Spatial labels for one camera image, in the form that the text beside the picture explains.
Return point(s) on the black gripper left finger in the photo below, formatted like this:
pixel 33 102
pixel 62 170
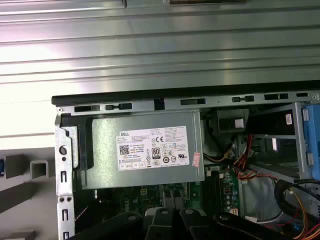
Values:
pixel 160 225

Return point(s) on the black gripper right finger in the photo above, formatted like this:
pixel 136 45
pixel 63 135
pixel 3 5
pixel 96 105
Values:
pixel 192 225

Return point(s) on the green motherboard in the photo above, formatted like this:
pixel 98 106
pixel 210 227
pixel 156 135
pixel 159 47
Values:
pixel 140 197

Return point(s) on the black RAM slot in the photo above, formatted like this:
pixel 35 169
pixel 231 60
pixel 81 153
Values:
pixel 209 190
pixel 217 192

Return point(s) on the grey power supply unit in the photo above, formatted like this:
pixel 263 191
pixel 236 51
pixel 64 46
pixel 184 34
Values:
pixel 105 150

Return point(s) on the black open PC case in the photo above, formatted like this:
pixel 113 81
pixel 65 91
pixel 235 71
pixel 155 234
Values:
pixel 65 155

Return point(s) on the metal optical drive cage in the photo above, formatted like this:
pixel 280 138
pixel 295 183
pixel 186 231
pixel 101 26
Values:
pixel 298 140

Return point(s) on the blue plastic drive latch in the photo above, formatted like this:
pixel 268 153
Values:
pixel 312 140

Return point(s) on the grey parts rack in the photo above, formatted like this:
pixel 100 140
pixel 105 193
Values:
pixel 15 191

